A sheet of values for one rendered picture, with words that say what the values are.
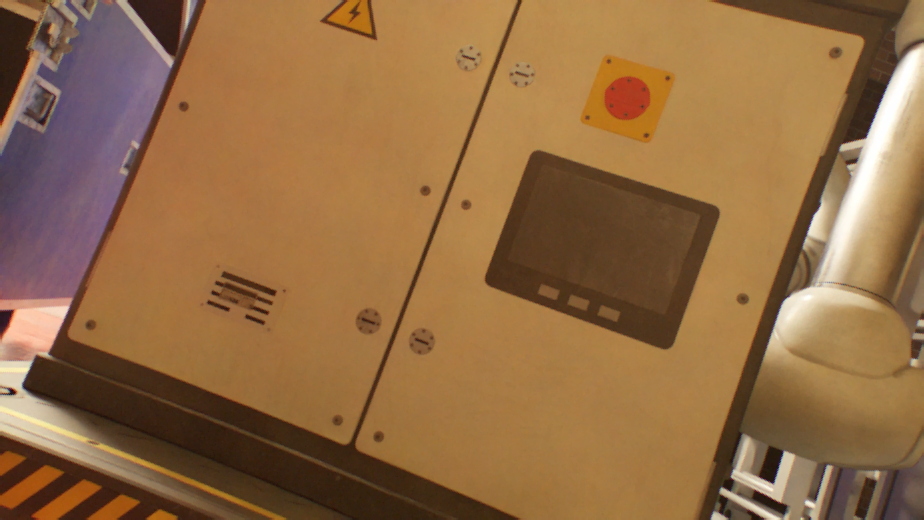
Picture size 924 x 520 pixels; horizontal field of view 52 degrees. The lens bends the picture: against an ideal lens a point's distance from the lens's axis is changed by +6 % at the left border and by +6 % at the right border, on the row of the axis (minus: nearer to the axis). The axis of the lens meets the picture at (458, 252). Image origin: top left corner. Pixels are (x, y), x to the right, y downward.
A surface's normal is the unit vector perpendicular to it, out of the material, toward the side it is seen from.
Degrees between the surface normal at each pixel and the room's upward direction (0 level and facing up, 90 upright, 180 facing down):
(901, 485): 90
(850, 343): 78
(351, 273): 90
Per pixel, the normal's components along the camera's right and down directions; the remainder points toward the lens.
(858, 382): -0.15, -0.47
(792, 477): 0.17, -0.03
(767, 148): -0.16, -0.15
